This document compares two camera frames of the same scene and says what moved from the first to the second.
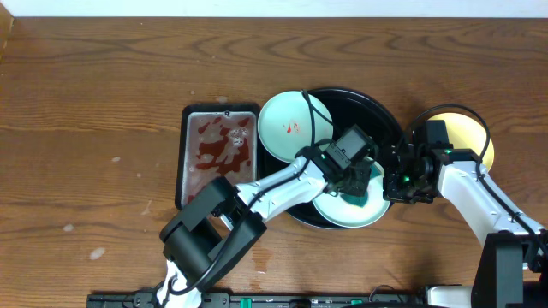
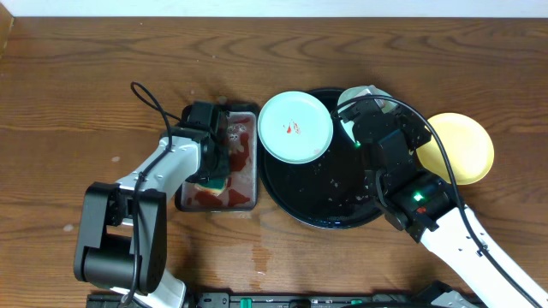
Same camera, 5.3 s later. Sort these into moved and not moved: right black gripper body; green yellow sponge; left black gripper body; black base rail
Moved: right black gripper body; green yellow sponge; left black gripper body
Not moved: black base rail
